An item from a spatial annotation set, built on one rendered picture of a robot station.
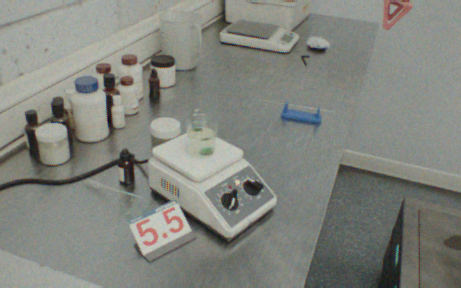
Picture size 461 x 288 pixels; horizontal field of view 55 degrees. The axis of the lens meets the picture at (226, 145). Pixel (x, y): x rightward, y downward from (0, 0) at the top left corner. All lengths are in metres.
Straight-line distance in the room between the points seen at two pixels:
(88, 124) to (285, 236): 0.47
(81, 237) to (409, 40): 1.73
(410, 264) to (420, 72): 1.07
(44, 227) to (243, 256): 0.33
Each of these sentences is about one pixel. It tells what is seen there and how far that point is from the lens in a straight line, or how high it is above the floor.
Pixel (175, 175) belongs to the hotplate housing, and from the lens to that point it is 0.75.
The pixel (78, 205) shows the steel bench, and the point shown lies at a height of 0.75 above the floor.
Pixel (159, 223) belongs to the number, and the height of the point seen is 0.78.
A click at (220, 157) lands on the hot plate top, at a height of 0.84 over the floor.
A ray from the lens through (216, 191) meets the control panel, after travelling 0.73.
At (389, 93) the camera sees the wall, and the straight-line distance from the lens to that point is 2.23.
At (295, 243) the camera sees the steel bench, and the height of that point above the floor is 0.75.
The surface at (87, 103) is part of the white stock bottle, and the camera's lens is 0.94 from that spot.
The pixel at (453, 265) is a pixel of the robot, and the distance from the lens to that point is 1.42.
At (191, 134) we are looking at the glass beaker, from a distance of 0.74.
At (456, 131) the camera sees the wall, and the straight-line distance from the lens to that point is 2.31.
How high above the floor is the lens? 1.25
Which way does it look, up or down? 31 degrees down
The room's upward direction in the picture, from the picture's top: 4 degrees clockwise
